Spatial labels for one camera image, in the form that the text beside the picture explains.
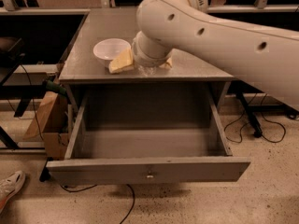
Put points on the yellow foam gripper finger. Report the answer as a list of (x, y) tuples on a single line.
[(123, 62), (167, 64)]

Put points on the clear plastic water bottle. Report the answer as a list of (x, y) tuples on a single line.
[(146, 71)]

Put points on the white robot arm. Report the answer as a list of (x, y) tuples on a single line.
[(266, 58)]

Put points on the grey cabinet with drawer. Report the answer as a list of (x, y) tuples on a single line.
[(105, 33)]

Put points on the open grey top drawer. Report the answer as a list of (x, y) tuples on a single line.
[(147, 134)]

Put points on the white ceramic bowl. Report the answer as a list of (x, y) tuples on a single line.
[(107, 50)]

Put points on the cardboard box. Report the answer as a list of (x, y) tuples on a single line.
[(48, 125)]

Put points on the black table leg right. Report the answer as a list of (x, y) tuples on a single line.
[(251, 117)]

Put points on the white sneaker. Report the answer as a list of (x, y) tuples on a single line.
[(10, 187)]

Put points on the green handled tool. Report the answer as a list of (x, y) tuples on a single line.
[(51, 86)]

